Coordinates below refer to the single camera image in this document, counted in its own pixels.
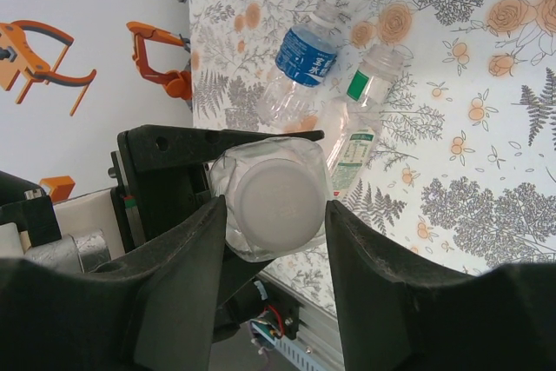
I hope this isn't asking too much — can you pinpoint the clear bottle white green label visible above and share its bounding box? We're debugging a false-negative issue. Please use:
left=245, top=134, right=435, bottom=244
left=321, top=43, right=406, bottom=203

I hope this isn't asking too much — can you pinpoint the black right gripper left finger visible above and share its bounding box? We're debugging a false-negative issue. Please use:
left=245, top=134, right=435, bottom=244
left=0, top=194, right=228, bottom=371

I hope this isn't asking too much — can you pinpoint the grey slotted cable duct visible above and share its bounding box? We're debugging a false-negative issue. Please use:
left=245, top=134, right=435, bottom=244
left=275, top=335, right=347, bottom=371

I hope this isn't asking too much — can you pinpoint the clear bottle light green label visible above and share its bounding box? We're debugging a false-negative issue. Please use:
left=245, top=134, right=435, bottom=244
left=208, top=136, right=335, bottom=264

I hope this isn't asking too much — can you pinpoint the aluminium frame rail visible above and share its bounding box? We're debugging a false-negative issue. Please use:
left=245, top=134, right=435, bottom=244
left=260, top=273, right=345, bottom=348

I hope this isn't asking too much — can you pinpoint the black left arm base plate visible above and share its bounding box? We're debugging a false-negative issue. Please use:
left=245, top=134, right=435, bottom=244
left=249, top=279, right=301, bottom=351

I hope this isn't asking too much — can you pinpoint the floral patterned table mat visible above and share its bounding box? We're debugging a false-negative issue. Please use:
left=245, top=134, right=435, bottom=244
left=186, top=0, right=556, bottom=315

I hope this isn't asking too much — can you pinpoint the clear bottle blue label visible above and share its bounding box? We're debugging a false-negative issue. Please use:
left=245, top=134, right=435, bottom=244
left=255, top=0, right=342, bottom=127

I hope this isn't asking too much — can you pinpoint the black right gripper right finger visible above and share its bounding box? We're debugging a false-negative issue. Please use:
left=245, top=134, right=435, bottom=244
left=324, top=198, right=556, bottom=371

